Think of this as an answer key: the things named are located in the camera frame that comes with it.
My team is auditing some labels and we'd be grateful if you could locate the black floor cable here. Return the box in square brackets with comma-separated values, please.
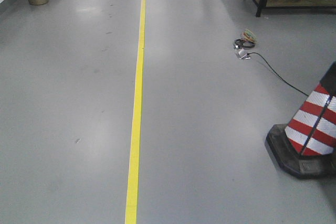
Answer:
[246, 51, 309, 97]

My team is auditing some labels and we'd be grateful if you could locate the silver floor socket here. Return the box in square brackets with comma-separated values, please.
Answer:
[235, 48, 251, 60]

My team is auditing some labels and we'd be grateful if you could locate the coiled coloured wire bundle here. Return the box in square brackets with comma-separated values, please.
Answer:
[234, 28, 258, 49]

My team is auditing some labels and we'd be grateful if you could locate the red white traffic cone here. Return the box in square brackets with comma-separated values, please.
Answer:
[266, 64, 335, 178]

